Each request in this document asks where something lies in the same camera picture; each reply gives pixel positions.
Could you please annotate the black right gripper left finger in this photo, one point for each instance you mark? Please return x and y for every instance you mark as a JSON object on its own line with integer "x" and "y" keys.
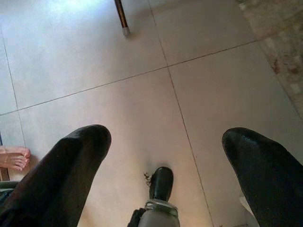
{"x": 59, "y": 170}

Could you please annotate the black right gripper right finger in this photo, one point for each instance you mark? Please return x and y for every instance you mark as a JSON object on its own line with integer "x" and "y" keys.
{"x": 267, "y": 175}

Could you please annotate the person bare foot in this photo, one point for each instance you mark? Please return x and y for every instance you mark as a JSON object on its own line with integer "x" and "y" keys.
{"x": 16, "y": 157}

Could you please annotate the dry leaf scrap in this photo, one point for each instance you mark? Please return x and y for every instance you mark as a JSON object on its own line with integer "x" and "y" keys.
{"x": 148, "y": 179}

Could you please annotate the black robot right foot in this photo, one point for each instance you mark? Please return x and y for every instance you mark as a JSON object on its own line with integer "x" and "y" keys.
{"x": 162, "y": 183}

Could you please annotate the grey robot right leg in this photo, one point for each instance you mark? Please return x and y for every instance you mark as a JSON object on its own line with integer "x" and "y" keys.
{"x": 156, "y": 215}

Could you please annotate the beige patterned rug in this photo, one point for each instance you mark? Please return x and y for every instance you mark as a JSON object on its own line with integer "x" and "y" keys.
{"x": 281, "y": 35}

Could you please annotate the wooden table leg metal tip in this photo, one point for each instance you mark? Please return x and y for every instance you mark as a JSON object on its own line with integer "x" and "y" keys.
{"x": 122, "y": 16}

